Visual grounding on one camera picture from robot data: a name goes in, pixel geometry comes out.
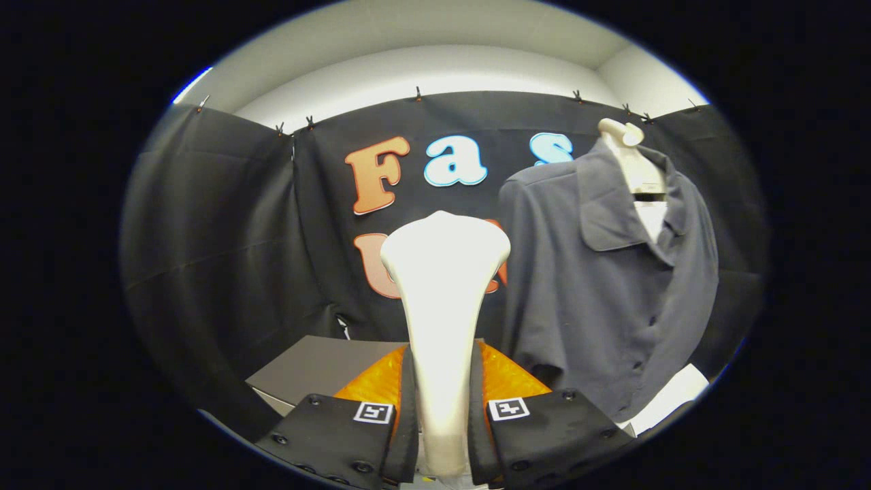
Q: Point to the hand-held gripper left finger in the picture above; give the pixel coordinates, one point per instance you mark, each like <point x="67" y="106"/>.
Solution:
<point x="409" y="422"/>

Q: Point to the dark grey collared shirt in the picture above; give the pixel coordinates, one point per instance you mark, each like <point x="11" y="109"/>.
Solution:
<point x="585" y="292"/>

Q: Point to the grey cabinet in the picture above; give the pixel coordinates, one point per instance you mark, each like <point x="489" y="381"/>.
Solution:
<point x="320" y="367"/>

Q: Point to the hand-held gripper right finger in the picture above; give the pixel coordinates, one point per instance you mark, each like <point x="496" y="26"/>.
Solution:
<point x="476" y="422"/>

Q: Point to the white drawer cabinet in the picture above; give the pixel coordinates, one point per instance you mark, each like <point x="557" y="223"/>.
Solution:
<point x="670" y="395"/>

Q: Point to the row of black cloth clips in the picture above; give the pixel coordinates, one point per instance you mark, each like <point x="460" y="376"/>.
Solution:
<point x="418" y="93"/>

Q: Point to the black backdrop cloth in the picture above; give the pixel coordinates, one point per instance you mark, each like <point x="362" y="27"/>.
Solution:
<point x="218" y="238"/>

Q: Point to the white garment steamer head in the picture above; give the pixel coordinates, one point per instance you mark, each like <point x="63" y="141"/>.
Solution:
<point x="442" y="286"/>

